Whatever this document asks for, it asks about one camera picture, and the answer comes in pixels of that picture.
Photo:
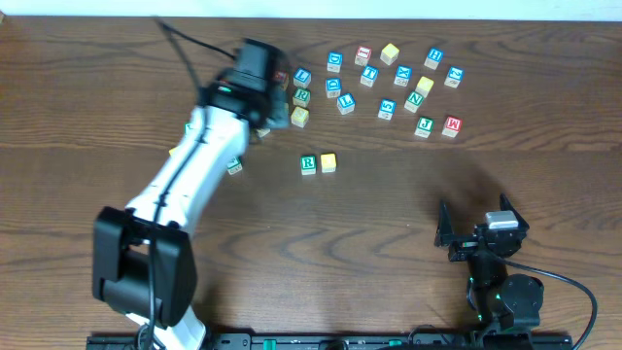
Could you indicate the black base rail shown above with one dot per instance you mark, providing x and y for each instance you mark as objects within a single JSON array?
[{"x": 420, "y": 340}]

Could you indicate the blue l block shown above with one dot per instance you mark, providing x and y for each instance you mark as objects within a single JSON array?
[
  {"x": 346, "y": 103},
  {"x": 302, "y": 78}
]

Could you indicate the green N block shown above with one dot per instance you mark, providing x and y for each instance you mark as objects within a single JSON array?
[{"x": 414, "y": 101}]

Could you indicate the blue 2 block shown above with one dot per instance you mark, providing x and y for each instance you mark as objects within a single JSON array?
[{"x": 454, "y": 77}]

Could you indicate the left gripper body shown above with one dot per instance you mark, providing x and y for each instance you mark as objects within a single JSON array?
[{"x": 280, "y": 104}]

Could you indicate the yellow block top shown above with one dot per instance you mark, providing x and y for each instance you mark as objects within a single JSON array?
[{"x": 389, "y": 54}]

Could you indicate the green 4 block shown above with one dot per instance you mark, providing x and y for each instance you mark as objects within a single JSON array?
[{"x": 234, "y": 166}]

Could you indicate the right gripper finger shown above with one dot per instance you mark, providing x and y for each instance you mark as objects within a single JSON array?
[
  {"x": 505, "y": 205},
  {"x": 445, "y": 234}
]

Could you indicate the blue D block lower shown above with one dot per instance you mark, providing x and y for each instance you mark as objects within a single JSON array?
[{"x": 333, "y": 87}]

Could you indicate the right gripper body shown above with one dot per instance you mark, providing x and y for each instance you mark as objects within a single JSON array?
[{"x": 466, "y": 248}]

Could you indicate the red I block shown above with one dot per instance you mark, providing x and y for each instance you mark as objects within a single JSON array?
[{"x": 362, "y": 55}]

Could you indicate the blue d block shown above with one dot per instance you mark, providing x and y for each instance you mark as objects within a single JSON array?
[
  {"x": 334, "y": 62},
  {"x": 333, "y": 87}
]

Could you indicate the red M block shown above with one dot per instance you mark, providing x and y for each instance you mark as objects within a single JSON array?
[{"x": 452, "y": 127}]

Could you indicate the blue X block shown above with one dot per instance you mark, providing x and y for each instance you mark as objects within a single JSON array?
[{"x": 402, "y": 76}]

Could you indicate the blue 5 block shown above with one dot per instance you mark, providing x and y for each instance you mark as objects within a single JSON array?
[{"x": 387, "y": 109}]

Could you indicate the yellow O block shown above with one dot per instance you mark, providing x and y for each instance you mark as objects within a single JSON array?
[{"x": 328, "y": 162}]

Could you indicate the blue T block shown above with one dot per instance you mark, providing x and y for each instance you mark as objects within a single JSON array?
[{"x": 369, "y": 76}]

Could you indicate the blue D block upper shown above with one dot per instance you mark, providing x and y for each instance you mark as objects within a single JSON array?
[{"x": 334, "y": 62}]

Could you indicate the green J block right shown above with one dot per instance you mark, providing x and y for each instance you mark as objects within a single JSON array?
[{"x": 424, "y": 127}]

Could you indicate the blue L block upper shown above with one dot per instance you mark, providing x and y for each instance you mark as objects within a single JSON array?
[{"x": 302, "y": 78}]

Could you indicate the yellow tilted block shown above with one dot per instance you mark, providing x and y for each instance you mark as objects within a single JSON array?
[{"x": 262, "y": 132}]

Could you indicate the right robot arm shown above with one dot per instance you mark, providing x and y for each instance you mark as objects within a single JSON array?
[{"x": 507, "y": 305}]

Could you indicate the red A block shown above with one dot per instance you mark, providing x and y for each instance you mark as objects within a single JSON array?
[{"x": 282, "y": 78}]

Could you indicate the green r block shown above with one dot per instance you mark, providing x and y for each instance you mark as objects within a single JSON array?
[
  {"x": 301, "y": 97},
  {"x": 308, "y": 165}
]

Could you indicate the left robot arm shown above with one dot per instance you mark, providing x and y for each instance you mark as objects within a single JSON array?
[{"x": 143, "y": 265}]

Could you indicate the blue L block lower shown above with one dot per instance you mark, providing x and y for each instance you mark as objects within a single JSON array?
[{"x": 346, "y": 103}]

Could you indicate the blue H block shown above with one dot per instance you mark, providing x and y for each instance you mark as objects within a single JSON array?
[{"x": 433, "y": 58}]

